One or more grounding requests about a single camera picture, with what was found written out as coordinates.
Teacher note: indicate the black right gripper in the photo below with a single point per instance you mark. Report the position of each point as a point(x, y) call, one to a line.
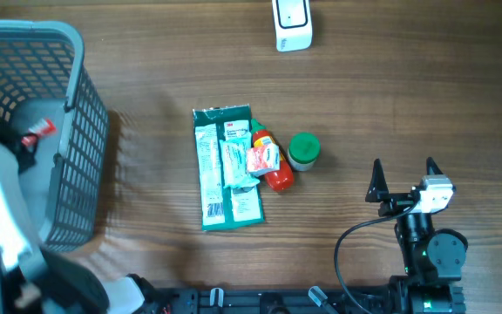
point(378, 192)

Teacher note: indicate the green lid jar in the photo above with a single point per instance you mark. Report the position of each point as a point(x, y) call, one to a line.
point(303, 151)

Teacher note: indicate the red green sauce bottle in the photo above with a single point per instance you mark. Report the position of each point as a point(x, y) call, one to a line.
point(283, 177)

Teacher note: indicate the red white tissue pack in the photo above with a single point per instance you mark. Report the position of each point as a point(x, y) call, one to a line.
point(263, 159)

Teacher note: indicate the light green wipes pack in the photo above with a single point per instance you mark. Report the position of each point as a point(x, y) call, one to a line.
point(234, 162)

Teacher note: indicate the green 3M package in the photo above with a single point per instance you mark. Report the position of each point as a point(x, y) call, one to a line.
point(223, 207)

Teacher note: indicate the red stick sachet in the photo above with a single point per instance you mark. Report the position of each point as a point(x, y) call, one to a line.
point(44, 127)

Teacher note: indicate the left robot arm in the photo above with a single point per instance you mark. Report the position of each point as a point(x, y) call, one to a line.
point(36, 280)

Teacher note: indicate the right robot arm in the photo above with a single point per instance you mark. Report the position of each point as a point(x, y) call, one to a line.
point(433, 258)

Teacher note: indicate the white barcode scanner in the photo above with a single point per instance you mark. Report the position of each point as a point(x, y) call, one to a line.
point(293, 25)

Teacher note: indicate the grey plastic shopping basket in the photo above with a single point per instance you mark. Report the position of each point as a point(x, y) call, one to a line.
point(42, 75)

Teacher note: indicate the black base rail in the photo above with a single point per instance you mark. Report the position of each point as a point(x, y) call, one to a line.
point(375, 299)

